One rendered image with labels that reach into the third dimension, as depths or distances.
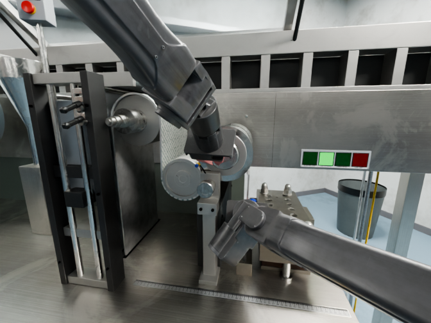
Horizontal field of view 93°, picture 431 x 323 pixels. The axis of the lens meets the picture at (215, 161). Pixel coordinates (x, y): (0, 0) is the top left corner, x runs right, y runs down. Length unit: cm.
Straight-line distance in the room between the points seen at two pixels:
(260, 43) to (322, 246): 75
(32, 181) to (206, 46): 83
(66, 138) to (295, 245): 55
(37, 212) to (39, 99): 53
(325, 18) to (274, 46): 319
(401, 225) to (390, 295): 108
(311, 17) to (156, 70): 371
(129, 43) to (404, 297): 32
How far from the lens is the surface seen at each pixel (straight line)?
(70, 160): 63
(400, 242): 138
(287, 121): 87
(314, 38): 93
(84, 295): 71
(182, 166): 58
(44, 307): 73
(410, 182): 128
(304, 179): 389
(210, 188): 48
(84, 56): 116
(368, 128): 96
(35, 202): 103
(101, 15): 21
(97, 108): 54
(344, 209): 284
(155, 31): 23
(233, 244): 41
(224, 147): 42
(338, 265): 29
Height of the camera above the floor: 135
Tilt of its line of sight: 12 degrees down
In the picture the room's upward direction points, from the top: straight up
